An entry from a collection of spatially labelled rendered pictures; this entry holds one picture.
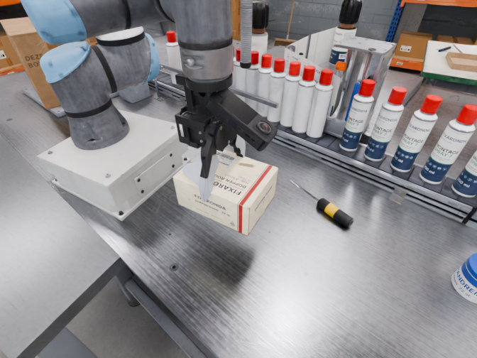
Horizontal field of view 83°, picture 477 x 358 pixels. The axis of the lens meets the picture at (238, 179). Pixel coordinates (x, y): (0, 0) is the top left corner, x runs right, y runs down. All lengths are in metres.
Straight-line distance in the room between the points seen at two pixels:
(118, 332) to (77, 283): 0.88
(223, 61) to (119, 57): 0.42
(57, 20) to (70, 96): 0.37
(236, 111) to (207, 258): 0.34
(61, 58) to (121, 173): 0.28
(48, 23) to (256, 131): 0.28
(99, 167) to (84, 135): 0.11
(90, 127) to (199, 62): 0.46
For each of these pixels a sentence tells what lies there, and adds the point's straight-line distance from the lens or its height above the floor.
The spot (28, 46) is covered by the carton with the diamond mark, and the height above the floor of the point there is 1.08.
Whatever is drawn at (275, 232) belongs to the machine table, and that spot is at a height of 0.83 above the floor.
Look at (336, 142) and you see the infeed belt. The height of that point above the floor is 0.88.
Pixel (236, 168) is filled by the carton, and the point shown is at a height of 1.02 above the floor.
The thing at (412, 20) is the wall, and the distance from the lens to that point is 5.21.
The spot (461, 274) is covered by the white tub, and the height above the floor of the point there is 0.87.
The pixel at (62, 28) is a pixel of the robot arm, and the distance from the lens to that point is 0.43.
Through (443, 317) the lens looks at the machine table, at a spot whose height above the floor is 0.83.
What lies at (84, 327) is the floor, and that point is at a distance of 1.61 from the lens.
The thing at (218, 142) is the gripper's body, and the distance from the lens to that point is 0.44.
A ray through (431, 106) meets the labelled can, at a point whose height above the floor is 1.07.
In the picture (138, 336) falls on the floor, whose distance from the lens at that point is 1.50.
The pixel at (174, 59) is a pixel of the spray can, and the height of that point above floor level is 0.99.
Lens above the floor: 1.35
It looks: 41 degrees down
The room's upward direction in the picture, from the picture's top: straight up
